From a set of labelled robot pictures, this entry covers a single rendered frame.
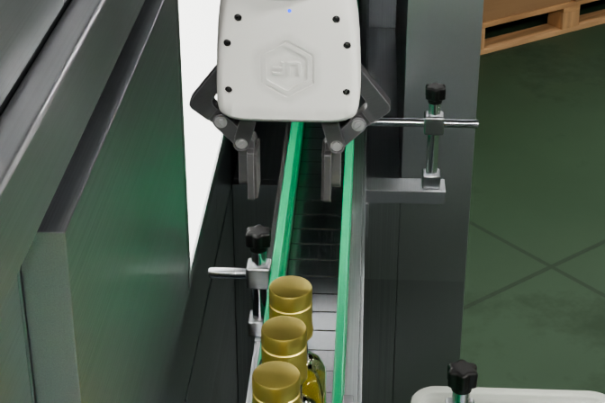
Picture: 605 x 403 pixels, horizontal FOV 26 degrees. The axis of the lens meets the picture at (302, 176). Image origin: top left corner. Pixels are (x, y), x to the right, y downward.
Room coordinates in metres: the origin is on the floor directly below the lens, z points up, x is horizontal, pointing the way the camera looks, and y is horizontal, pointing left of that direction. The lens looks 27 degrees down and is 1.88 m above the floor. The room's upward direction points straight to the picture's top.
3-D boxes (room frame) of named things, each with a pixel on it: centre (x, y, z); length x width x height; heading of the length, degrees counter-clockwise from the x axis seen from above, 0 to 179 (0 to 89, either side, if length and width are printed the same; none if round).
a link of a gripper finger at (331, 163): (0.86, -0.03, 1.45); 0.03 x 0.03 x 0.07; 87
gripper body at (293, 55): (0.87, 0.01, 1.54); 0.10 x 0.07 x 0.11; 87
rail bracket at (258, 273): (1.22, 0.07, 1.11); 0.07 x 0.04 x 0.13; 87
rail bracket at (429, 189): (1.61, -0.15, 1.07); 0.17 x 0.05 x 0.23; 87
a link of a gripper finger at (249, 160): (0.87, 0.05, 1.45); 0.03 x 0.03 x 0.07; 87
